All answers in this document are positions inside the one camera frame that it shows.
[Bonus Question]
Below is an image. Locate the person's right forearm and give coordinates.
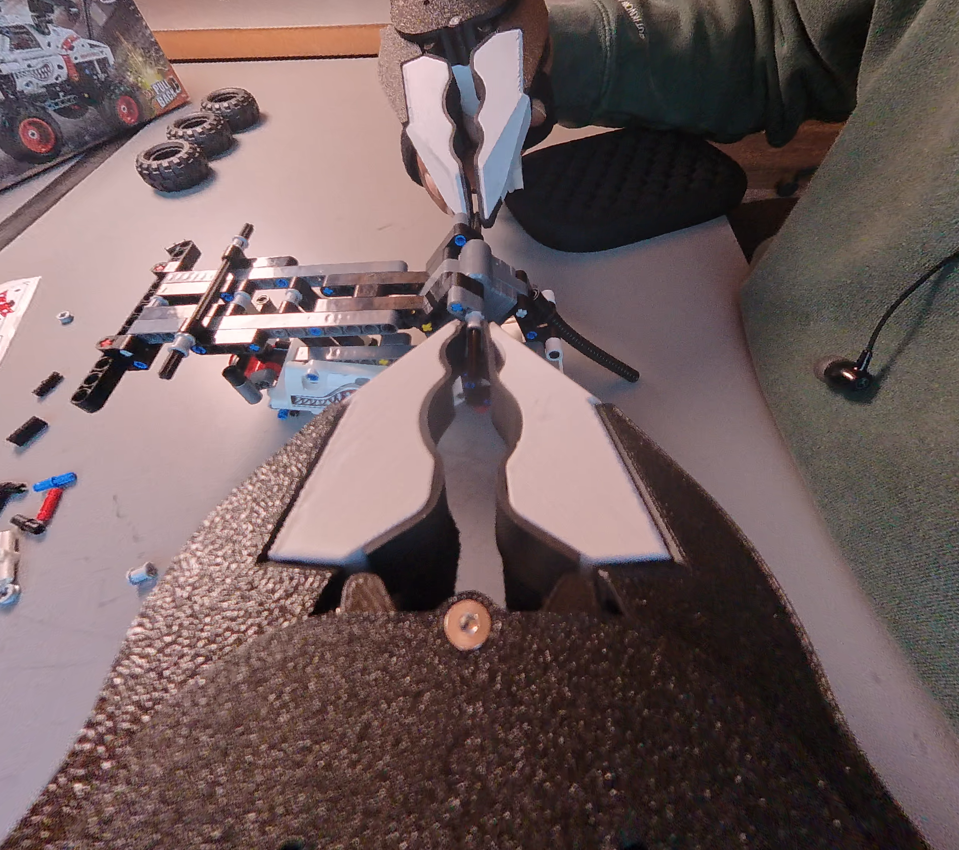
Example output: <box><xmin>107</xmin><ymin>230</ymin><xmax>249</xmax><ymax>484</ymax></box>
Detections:
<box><xmin>540</xmin><ymin>0</ymin><xmax>900</xmax><ymax>147</ymax></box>

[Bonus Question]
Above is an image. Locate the toy vehicle chassis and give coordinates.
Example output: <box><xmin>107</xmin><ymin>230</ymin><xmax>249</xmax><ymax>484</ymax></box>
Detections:
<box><xmin>68</xmin><ymin>227</ymin><xmax>644</xmax><ymax>421</ymax></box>

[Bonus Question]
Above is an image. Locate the toy truck cardboard box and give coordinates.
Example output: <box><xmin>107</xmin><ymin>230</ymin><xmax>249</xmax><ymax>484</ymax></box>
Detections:
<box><xmin>0</xmin><ymin>0</ymin><xmax>190</xmax><ymax>193</ymax></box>

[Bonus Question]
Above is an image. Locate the pile of small building parts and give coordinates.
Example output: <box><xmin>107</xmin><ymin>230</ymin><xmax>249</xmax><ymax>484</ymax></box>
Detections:
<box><xmin>0</xmin><ymin>368</ymin><xmax>80</xmax><ymax>609</ymax></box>

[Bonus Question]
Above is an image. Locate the thin black cable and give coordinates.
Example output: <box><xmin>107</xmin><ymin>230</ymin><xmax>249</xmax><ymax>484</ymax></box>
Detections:
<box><xmin>816</xmin><ymin>241</ymin><xmax>959</xmax><ymax>395</ymax></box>

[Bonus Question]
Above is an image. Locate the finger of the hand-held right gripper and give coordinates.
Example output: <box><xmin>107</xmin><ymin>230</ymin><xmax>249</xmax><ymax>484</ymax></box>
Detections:
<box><xmin>401</xmin><ymin>53</ymin><xmax>481</xmax><ymax>224</ymax></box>
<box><xmin>469</xmin><ymin>29</ymin><xmax>535</xmax><ymax>224</ymax></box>

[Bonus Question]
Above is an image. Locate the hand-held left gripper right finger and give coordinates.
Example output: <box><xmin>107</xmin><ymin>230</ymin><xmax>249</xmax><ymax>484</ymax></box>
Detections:
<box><xmin>483</xmin><ymin>323</ymin><xmax>674</xmax><ymax>566</ymax></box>

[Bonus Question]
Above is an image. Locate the person's green sweatshirt torso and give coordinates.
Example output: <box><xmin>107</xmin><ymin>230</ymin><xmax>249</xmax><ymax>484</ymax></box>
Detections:
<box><xmin>739</xmin><ymin>0</ymin><xmax>959</xmax><ymax>738</ymax></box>

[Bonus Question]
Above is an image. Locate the black toy tire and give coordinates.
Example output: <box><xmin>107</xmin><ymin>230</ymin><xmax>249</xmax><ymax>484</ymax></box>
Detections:
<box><xmin>199</xmin><ymin>86</ymin><xmax>263</xmax><ymax>133</ymax></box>
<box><xmin>134</xmin><ymin>136</ymin><xmax>212</xmax><ymax>196</ymax></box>
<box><xmin>167</xmin><ymin>109</ymin><xmax>238</xmax><ymax>160</ymax></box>

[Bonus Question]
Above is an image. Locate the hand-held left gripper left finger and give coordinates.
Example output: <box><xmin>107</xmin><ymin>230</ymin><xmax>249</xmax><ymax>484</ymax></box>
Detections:
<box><xmin>267</xmin><ymin>323</ymin><xmax>464</xmax><ymax>566</ymax></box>

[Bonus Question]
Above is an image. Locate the white sticker sheet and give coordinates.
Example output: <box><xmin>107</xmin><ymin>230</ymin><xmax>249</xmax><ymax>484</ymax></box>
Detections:
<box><xmin>0</xmin><ymin>274</ymin><xmax>44</xmax><ymax>365</ymax></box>

